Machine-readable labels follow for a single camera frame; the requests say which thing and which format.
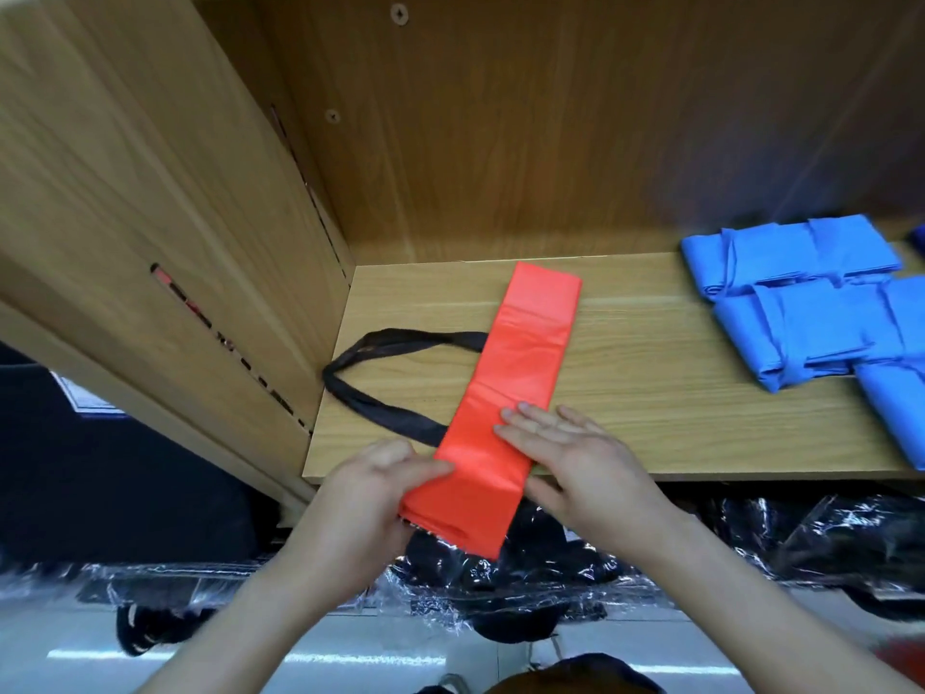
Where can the person's right forearm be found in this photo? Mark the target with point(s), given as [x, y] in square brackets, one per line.
[781, 614]

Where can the person's right hand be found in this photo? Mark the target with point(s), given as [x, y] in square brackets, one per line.
[600, 477]

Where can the person's left forearm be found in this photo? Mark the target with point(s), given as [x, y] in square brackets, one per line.
[246, 636]

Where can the black wrapped bag with tag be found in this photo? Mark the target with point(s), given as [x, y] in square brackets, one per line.
[564, 571]

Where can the light blue non-woven bag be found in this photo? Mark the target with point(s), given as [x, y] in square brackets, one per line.
[853, 248]
[896, 318]
[788, 332]
[896, 412]
[752, 260]

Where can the white blue-edged label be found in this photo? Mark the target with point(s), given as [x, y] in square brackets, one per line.
[87, 394]

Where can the person's right leg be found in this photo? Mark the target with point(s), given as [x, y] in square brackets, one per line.
[578, 676]

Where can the person's left hand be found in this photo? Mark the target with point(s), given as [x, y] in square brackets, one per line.
[362, 520]

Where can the black plastic-wrapped bag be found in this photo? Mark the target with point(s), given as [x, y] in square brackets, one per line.
[838, 535]
[159, 585]

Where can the wooden shelf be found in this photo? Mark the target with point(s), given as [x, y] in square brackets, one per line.
[651, 123]

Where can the red shopping basket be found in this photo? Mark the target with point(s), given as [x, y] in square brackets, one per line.
[905, 660]

